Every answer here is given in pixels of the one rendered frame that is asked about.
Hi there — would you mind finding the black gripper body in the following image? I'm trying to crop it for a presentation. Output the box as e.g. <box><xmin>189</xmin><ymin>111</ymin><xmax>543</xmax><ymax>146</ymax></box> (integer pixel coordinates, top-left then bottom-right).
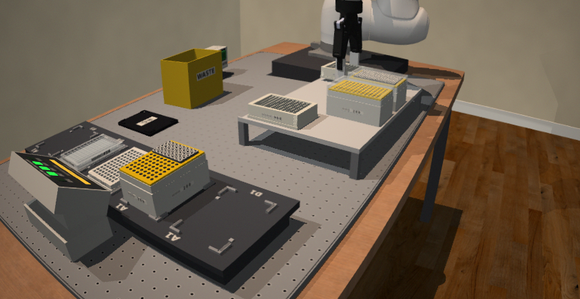
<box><xmin>335</xmin><ymin>0</ymin><xmax>363</xmax><ymax>32</ymax></box>

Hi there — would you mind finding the black flat pad with rg label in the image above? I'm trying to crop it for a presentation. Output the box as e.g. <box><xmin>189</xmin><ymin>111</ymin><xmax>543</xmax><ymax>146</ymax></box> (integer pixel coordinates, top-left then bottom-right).
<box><xmin>118</xmin><ymin>110</ymin><xmax>178</xmax><ymax>136</ymax></box>

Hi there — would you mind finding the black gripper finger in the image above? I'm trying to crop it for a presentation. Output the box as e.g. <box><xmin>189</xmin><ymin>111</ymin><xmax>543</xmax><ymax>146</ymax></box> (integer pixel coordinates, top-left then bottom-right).
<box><xmin>349</xmin><ymin>17</ymin><xmax>362</xmax><ymax>65</ymax></box>
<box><xmin>333</xmin><ymin>18</ymin><xmax>354</xmax><ymax>79</ymax></box>

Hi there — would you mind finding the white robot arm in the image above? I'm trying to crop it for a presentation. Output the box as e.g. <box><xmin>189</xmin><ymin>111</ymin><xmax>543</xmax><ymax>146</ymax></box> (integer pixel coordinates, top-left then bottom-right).
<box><xmin>308</xmin><ymin>0</ymin><xmax>430</xmax><ymax>61</ymax></box>

